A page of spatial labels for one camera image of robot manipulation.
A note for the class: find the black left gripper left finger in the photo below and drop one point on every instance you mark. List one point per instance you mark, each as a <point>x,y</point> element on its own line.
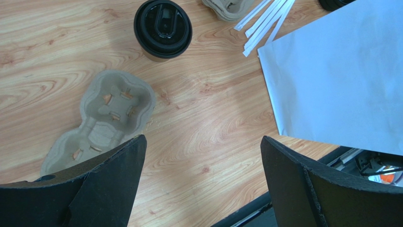
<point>99,192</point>

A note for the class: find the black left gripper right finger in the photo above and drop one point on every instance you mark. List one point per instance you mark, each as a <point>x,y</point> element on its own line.
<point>307,193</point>

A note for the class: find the single cardboard cup carrier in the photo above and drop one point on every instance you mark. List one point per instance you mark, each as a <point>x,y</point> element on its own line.
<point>115,108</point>

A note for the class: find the light blue paper bag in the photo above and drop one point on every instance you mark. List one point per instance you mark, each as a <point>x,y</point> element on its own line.
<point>339,79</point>

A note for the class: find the black cup lid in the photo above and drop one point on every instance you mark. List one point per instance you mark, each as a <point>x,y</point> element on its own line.
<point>163,30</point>

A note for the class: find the stack of black lids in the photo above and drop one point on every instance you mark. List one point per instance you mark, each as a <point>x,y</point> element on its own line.
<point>332,5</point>

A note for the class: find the white wrapped straw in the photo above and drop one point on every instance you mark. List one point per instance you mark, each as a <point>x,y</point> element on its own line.
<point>278,15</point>
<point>260,20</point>
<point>273,26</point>
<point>250,15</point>

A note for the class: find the cardboard cup carrier tray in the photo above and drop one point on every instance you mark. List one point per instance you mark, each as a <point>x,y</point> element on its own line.
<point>229,10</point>

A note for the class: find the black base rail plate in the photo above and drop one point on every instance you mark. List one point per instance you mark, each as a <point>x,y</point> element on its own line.
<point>259,212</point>

